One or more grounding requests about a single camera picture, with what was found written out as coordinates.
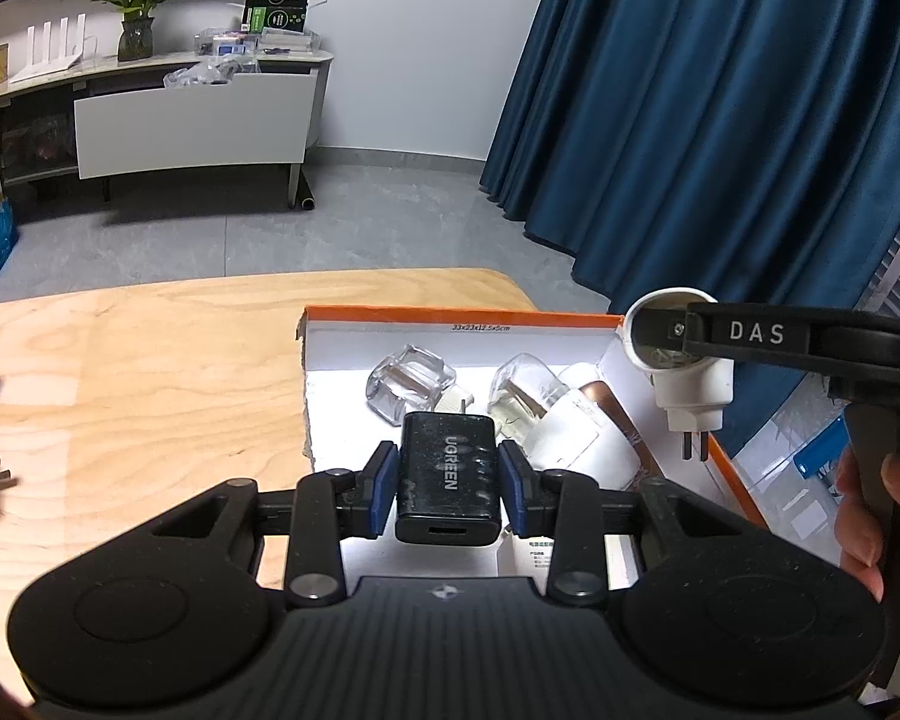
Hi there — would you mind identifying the white plug-in vaporizer heater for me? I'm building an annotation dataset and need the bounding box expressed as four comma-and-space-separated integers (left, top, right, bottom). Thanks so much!
528, 363, 643, 493
623, 286, 737, 463

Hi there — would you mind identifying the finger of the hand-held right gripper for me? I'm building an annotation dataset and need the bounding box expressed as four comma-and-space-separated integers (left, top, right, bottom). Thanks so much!
632, 300, 713, 362

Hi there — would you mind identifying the clear liquid refill bottle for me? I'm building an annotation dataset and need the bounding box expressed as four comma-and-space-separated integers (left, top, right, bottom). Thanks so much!
487, 353, 568, 444
364, 344, 467, 429

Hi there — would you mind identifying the clear plastic bag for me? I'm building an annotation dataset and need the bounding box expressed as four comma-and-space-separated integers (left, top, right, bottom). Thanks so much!
163, 59, 260, 89

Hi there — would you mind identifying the potted plant in glass vase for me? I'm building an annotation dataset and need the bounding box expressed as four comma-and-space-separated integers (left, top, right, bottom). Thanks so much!
89, 0, 189, 63

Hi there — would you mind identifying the stack of small boxes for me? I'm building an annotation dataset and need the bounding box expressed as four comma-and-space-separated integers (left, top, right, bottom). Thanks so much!
194, 25, 324, 58

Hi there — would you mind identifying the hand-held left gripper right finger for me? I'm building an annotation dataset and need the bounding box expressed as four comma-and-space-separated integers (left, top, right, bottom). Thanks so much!
497, 441, 745, 610

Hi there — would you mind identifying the black green box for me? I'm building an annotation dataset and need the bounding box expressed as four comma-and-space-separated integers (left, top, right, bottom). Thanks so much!
241, 0, 311, 35

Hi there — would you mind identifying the orange white cardboard box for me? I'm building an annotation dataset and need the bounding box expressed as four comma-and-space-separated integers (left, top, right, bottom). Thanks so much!
295, 304, 770, 595

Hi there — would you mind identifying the person's right hand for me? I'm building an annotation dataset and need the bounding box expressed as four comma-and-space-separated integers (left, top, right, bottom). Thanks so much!
833, 448, 900, 602

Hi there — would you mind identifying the blue white package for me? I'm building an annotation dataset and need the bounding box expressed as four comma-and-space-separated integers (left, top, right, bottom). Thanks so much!
793, 415, 854, 497

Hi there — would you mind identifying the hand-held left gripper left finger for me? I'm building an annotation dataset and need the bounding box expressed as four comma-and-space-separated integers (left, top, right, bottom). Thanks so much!
142, 441, 402, 611

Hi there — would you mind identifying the television cabinet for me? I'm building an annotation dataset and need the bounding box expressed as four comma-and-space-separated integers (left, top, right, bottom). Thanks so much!
0, 44, 337, 190

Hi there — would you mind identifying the brown cream tube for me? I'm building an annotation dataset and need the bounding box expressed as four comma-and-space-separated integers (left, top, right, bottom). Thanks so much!
577, 378, 665, 482

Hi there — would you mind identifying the blue curtain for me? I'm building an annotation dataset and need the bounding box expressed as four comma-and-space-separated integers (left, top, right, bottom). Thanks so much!
479, 0, 900, 460

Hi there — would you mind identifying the black USB charger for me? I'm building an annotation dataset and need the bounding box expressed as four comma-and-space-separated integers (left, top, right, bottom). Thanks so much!
394, 412, 503, 548

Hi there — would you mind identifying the white router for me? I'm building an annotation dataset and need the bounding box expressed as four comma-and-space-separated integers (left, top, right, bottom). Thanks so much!
8, 12, 90, 84

